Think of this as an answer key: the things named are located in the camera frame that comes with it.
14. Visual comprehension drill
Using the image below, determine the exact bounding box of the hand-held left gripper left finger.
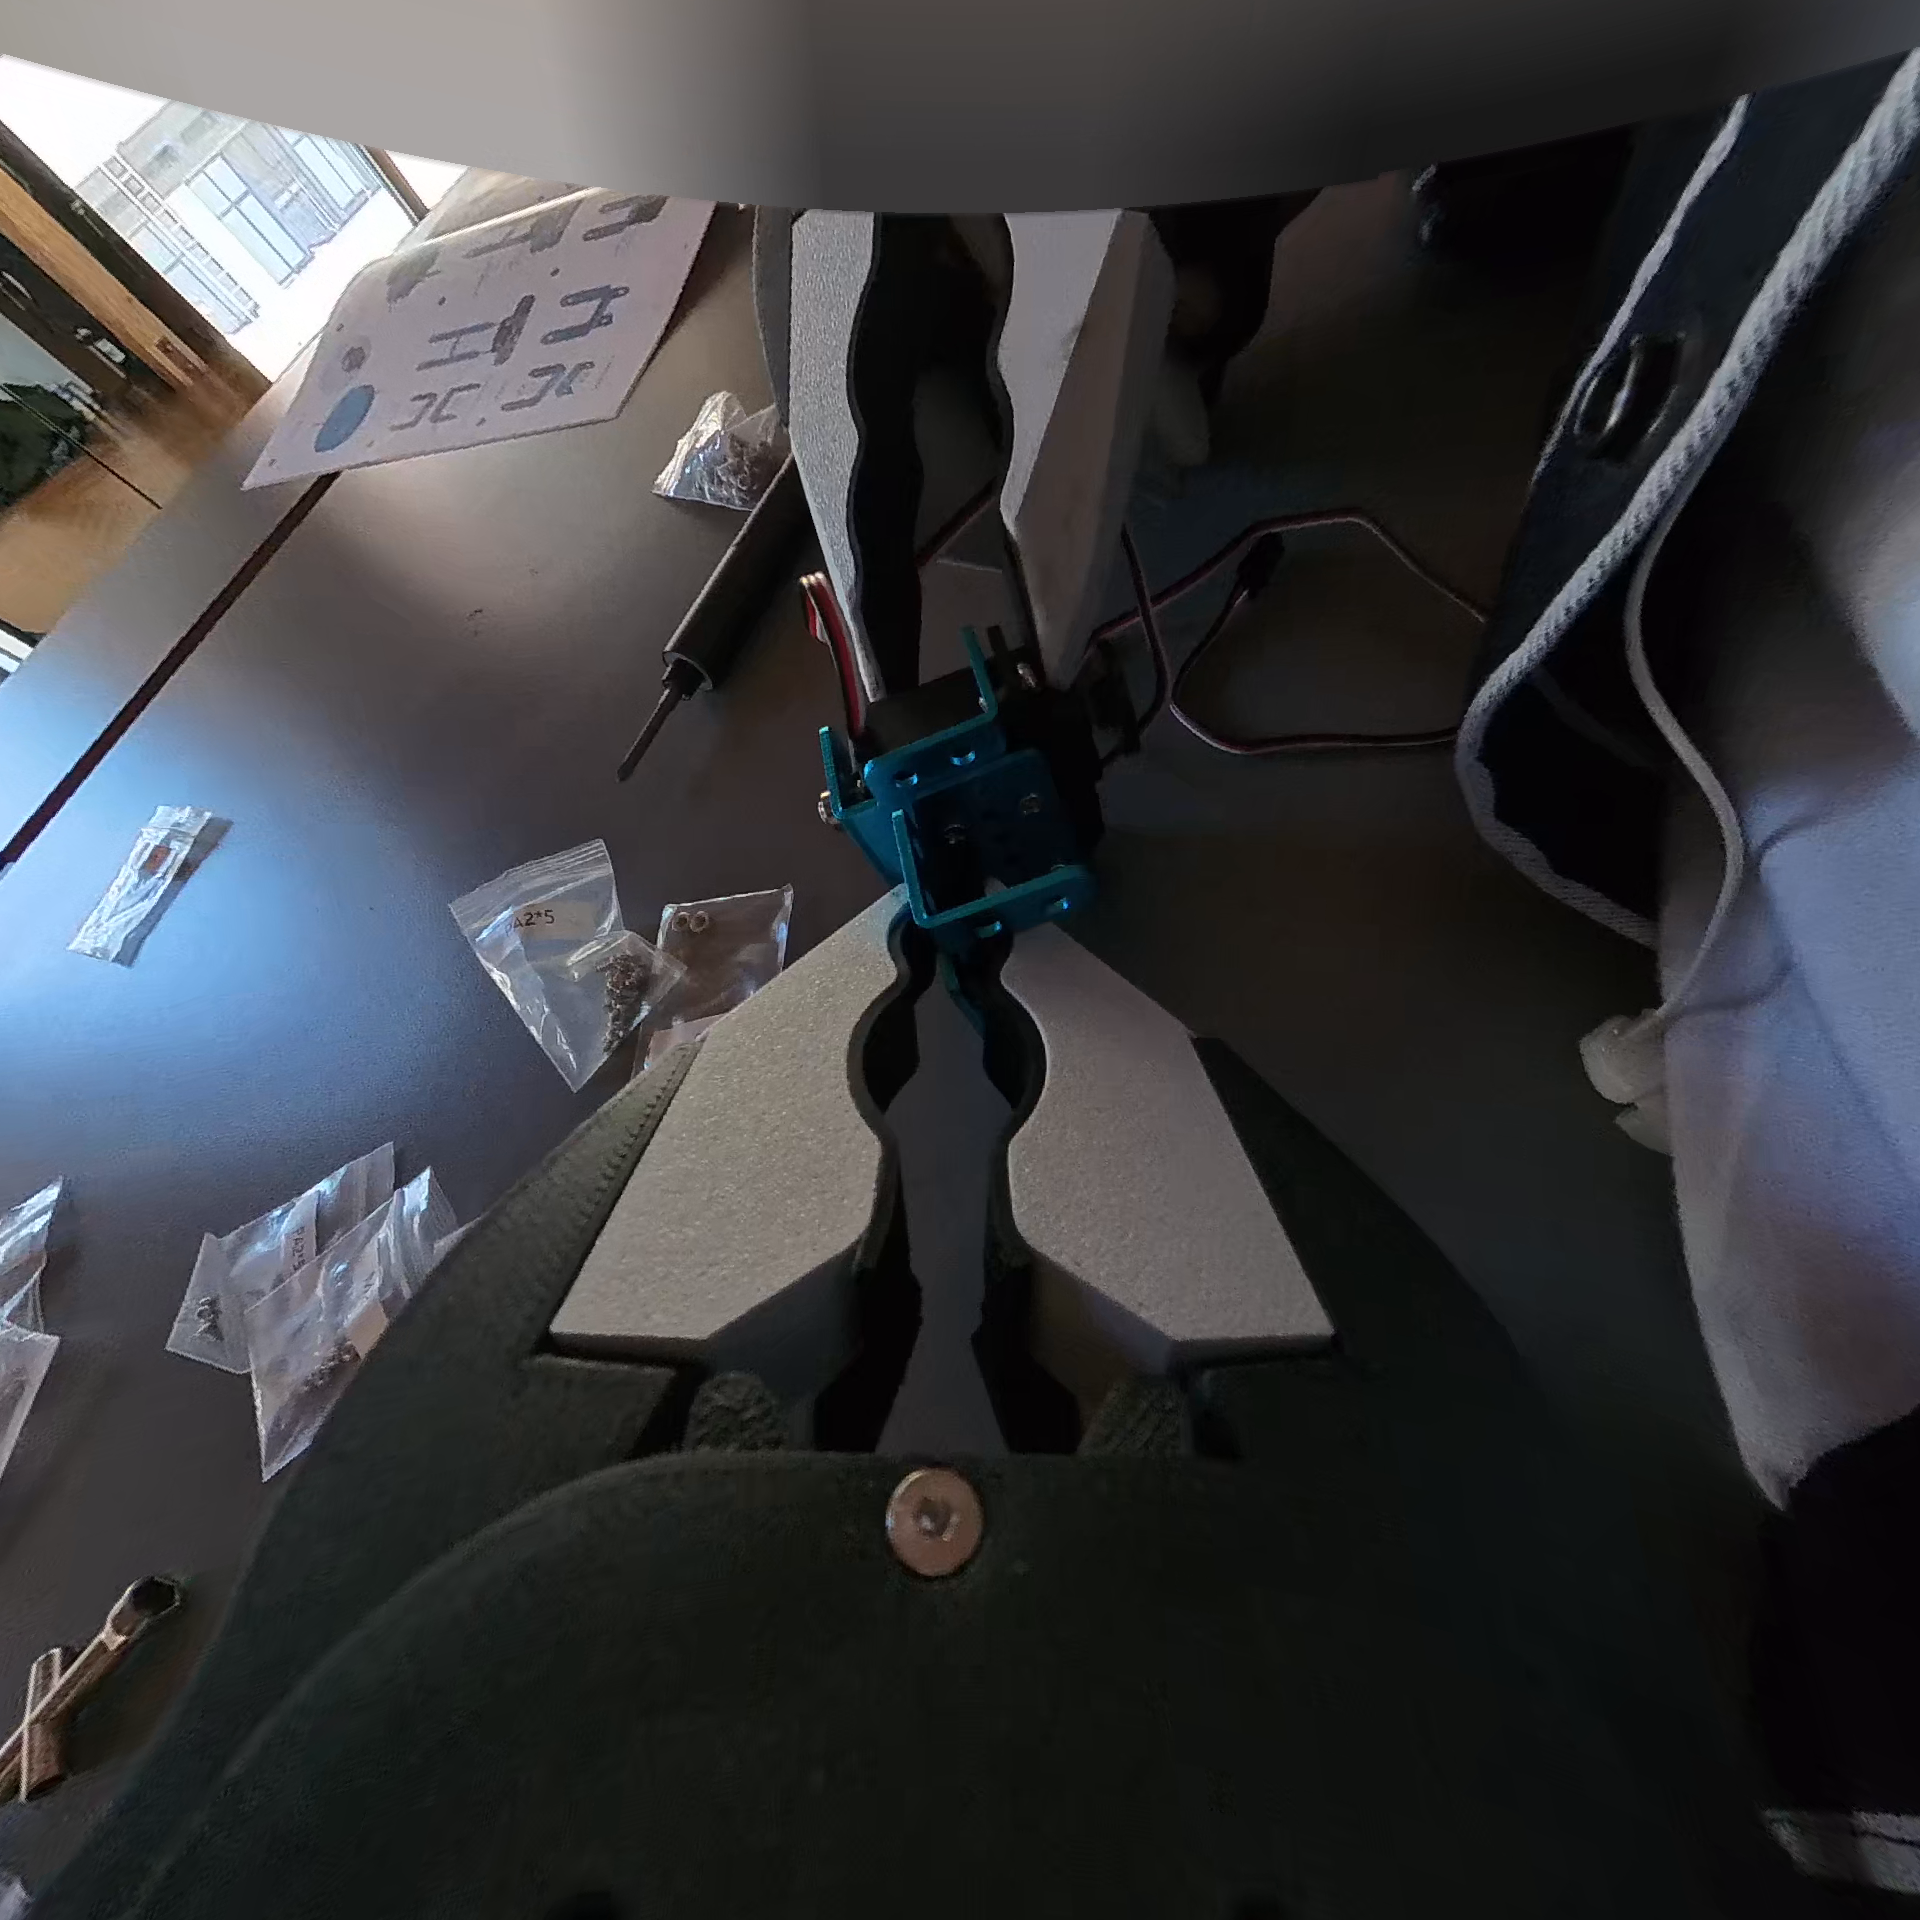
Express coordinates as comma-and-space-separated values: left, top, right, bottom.
545, 884, 920, 1373

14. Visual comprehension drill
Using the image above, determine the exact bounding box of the black screwdriver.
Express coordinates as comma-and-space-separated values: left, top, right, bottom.
617, 449, 806, 787

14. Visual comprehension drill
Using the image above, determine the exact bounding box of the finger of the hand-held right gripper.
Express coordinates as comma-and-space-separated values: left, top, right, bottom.
785, 211, 920, 705
986, 208, 1161, 687

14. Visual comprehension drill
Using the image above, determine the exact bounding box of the clear bag with brass nuts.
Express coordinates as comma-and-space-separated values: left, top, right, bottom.
633, 884, 797, 1070

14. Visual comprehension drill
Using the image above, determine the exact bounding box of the person's white shirt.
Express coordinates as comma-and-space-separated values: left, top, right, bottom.
1582, 405, 1920, 1513

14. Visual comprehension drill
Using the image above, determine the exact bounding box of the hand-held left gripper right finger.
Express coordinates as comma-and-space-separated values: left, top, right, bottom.
992, 921, 1339, 1373

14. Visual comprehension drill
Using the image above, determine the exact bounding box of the dark brown desk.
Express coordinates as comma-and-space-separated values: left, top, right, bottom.
0, 164, 1673, 1920

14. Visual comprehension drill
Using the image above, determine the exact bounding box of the small clear plastic screw bag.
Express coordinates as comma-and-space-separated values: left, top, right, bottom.
650, 391, 793, 513
165, 1143, 399, 1371
245, 1171, 462, 1483
66, 804, 230, 966

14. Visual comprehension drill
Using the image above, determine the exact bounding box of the long twisted clear plastic bag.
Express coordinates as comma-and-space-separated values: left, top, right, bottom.
0, 1177, 66, 1481

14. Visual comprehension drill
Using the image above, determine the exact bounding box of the red white black servo cable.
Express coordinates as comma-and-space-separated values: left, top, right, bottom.
800, 510, 1490, 761

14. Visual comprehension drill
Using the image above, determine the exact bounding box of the metal cross wrench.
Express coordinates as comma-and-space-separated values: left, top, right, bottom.
0, 1572, 184, 1806

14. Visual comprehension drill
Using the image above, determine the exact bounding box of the open white instruction booklet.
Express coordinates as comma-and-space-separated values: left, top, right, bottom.
240, 187, 719, 493

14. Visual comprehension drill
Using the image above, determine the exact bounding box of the black servo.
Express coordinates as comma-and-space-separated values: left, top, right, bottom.
814, 621, 1115, 1086

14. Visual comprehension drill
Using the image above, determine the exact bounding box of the person's striped black jacket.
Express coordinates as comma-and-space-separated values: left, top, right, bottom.
1451, 53, 1920, 1900

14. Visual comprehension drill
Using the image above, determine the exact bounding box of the clear bag with silver screws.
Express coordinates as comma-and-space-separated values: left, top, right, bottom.
447, 839, 687, 1094

